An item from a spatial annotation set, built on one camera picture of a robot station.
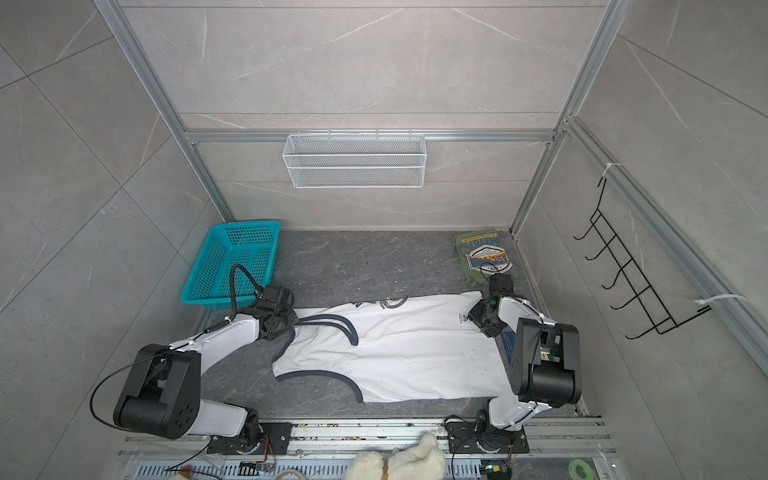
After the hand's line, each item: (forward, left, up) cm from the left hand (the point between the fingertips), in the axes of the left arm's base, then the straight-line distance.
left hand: (292, 314), depth 93 cm
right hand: (-3, -60, -3) cm, 60 cm away
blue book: (-9, -68, -3) cm, 68 cm away
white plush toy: (-40, -37, +8) cm, 55 cm away
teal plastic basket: (+32, +22, -2) cm, 38 cm away
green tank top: (+22, -66, 0) cm, 69 cm away
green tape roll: (-42, -75, -4) cm, 86 cm away
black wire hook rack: (-20, -85, +30) cm, 92 cm away
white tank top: (-11, -39, -4) cm, 41 cm away
